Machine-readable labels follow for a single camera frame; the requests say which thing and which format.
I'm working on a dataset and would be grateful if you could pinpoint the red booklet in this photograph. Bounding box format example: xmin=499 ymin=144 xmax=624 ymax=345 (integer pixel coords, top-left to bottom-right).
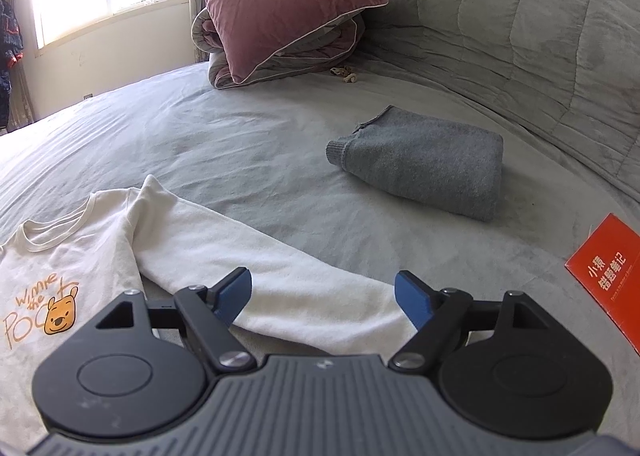
xmin=565 ymin=213 xmax=640 ymax=352

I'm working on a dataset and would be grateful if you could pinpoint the folded grey pink quilt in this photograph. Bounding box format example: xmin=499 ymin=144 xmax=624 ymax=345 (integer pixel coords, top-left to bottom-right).
xmin=191 ymin=9 xmax=364 ymax=90

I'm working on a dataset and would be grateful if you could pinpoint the dark blue hanging jacket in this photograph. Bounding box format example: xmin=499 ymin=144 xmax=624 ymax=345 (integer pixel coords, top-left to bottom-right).
xmin=0 ymin=0 xmax=24 ymax=129

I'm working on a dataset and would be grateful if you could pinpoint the white Winnie Pooh sweatshirt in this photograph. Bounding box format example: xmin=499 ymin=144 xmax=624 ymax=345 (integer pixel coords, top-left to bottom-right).
xmin=1 ymin=177 xmax=413 ymax=450

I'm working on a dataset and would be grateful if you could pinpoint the grey quilted headboard cover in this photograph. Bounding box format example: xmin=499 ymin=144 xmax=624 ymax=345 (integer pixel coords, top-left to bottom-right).
xmin=363 ymin=0 xmax=639 ymax=196

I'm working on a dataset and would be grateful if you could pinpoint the small beige keychain trinket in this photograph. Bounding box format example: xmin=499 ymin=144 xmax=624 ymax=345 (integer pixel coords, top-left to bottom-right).
xmin=330 ymin=66 xmax=358 ymax=83

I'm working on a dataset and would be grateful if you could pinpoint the folded grey sweater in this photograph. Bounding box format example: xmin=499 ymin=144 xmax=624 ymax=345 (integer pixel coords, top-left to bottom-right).
xmin=326 ymin=105 xmax=503 ymax=222

